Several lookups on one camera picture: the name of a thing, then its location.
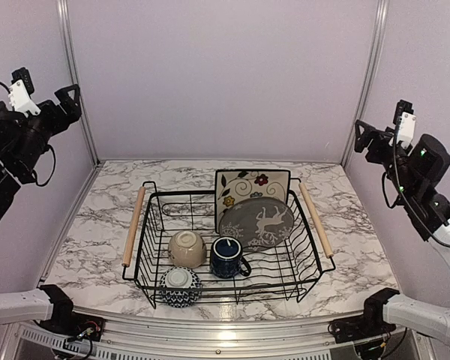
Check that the beige ceramic bowl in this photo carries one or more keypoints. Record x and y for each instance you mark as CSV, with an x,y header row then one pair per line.
x,y
187,249

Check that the wooden rack handle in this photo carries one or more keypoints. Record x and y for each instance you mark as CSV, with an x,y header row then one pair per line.
x,y
132,230
323,238

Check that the aluminium frame post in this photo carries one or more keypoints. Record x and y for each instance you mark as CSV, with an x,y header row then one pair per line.
x,y
67,40
373,62

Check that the round grey deer plate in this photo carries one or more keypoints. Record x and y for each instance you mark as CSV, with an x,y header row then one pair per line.
x,y
258,223

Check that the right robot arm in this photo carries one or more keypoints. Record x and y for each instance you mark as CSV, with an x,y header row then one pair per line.
x,y
415,171

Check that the front aluminium rail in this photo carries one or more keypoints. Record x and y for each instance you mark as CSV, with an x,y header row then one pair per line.
x,y
140,337

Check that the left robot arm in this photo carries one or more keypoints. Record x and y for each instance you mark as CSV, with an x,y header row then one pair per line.
x,y
25,136

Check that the left wooden rack handle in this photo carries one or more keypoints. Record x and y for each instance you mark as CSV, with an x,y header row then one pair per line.
x,y
132,230

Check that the square floral ceramic plate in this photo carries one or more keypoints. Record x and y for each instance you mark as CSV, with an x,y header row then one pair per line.
x,y
232,186

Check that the left aluminium frame post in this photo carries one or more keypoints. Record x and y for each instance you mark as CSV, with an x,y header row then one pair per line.
x,y
67,40

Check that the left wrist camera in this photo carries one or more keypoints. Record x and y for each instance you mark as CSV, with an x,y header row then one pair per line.
x,y
21,89

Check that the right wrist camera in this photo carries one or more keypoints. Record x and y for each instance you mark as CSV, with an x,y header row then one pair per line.
x,y
405,124

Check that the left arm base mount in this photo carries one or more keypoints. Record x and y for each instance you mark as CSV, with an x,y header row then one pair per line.
x,y
65,320

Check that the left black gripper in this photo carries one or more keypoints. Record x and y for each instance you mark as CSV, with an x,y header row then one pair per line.
x,y
61,121

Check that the right wooden rack handle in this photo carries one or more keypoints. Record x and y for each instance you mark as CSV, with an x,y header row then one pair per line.
x,y
323,238

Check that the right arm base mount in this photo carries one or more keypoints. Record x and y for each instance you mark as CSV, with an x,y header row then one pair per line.
x,y
370,323

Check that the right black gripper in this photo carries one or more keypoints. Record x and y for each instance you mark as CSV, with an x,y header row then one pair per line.
x,y
371,133

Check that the blue white patterned bowl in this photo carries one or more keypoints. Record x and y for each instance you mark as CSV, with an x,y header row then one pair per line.
x,y
180,287

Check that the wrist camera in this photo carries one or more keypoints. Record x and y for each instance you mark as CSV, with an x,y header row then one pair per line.
x,y
405,124
21,89

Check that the right aluminium frame post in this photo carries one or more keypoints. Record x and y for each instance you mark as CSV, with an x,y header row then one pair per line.
x,y
373,62

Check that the black wire dish rack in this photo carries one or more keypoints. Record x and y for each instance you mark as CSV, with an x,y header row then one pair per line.
x,y
289,270

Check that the dark blue mug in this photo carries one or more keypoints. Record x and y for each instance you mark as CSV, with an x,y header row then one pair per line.
x,y
226,259

